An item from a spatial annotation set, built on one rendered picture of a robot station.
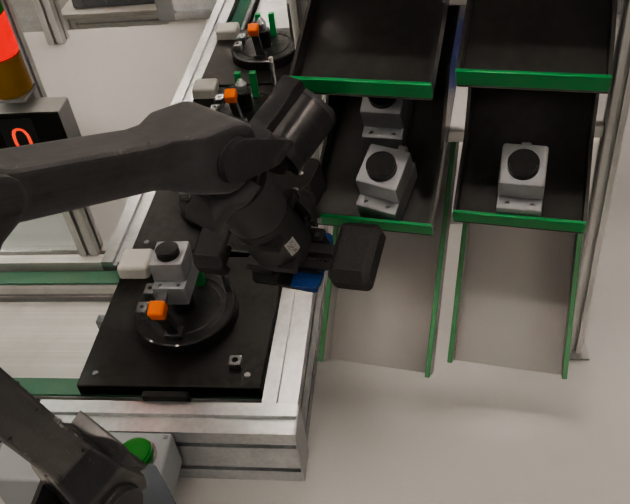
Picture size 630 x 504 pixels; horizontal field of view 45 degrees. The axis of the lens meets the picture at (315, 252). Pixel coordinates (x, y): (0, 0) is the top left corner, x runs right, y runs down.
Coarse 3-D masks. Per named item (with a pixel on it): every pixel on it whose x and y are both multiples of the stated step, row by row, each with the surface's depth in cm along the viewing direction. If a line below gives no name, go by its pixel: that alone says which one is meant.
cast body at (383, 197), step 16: (368, 160) 75; (384, 160) 75; (400, 160) 76; (368, 176) 76; (384, 176) 75; (400, 176) 75; (416, 176) 81; (368, 192) 77; (384, 192) 76; (400, 192) 76; (368, 208) 78; (384, 208) 77; (400, 208) 78
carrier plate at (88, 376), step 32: (128, 288) 110; (256, 288) 107; (128, 320) 105; (256, 320) 103; (96, 352) 101; (128, 352) 101; (224, 352) 99; (256, 352) 98; (96, 384) 97; (128, 384) 97; (160, 384) 96; (192, 384) 95; (224, 384) 95; (256, 384) 94
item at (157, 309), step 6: (156, 294) 94; (162, 294) 94; (156, 300) 94; (162, 300) 94; (150, 306) 92; (156, 306) 92; (162, 306) 92; (150, 312) 92; (156, 312) 92; (162, 312) 92; (150, 318) 93; (156, 318) 92; (162, 318) 92; (168, 318) 94; (162, 324) 95; (168, 324) 95; (174, 324) 97; (168, 330) 97; (174, 330) 97
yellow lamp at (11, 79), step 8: (16, 56) 93; (0, 64) 92; (8, 64) 92; (16, 64) 93; (24, 64) 94; (0, 72) 92; (8, 72) 93; (16, 72) 93; (24, 72) 94; (0, 80) 93; (8, 80) 93; (16, 80) 94; (24, 80) 95; (0, 88) 94; (8, 88) 94; (16, 88) 94; (24, 88) 95; (0, 96) 94; (8, 96) 94; (16, 96) 95
